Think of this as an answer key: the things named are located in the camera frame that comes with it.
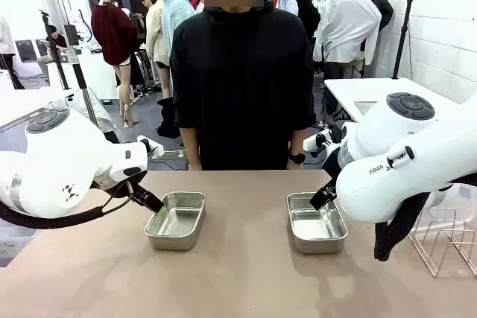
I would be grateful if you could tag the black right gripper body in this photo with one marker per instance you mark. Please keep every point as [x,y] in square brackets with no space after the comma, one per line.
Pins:
[331,165]

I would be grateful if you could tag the rectangular stainless steel container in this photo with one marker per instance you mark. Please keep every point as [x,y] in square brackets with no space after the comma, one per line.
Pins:
[315,226]
[175,221]

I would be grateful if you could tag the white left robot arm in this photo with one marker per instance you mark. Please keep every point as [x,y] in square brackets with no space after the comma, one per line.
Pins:
[56,161]

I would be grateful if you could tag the person's left forearm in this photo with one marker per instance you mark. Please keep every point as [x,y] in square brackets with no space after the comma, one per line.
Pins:
[298,143]

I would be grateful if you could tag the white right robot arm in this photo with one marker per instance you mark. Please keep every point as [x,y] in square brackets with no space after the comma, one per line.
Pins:
[391,154]

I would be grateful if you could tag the person's right forearm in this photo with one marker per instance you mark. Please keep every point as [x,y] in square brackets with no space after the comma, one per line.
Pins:
[192,146]

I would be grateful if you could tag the person's left hand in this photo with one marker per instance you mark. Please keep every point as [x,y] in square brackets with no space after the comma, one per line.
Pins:
[290,166]

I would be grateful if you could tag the black wrist watch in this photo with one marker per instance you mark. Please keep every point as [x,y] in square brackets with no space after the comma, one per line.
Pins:
[297,158]

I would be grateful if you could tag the white side table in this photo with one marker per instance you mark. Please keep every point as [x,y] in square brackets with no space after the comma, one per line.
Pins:
[346,91]

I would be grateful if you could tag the silver pole stand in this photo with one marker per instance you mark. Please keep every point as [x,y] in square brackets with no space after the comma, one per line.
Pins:
[86,98]

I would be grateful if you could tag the person in black shirt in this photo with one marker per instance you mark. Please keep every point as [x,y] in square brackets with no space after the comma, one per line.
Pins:
[242,91]

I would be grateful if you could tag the tall black tripod stand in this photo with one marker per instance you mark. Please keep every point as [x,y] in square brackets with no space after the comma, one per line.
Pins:
[404,35]

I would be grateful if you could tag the mannequin in black coat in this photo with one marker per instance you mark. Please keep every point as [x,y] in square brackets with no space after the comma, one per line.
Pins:
[307,16]

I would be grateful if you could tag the mannequin in beige jacket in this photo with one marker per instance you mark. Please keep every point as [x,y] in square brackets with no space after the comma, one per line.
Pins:
[156,35]

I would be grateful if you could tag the mannequin in maroon sweater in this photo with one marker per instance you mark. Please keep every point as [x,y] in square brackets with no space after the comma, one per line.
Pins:
[113,35]

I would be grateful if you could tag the short black tripod stand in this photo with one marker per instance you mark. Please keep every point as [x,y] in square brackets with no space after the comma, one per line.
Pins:
[56,57]

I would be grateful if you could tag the seated person in black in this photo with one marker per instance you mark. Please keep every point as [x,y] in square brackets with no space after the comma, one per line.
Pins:
[56,42]

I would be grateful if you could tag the mannequin in light blue fleece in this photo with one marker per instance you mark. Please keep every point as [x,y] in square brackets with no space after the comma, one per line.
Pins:
[177,16]

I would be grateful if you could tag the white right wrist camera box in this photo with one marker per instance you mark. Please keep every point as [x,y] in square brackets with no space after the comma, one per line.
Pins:
[311,143]

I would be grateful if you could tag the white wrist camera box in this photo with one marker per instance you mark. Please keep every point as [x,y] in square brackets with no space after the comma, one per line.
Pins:
[154,147]
[311,143]

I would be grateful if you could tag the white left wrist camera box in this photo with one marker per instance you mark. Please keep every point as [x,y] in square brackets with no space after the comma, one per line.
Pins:
[154,147]

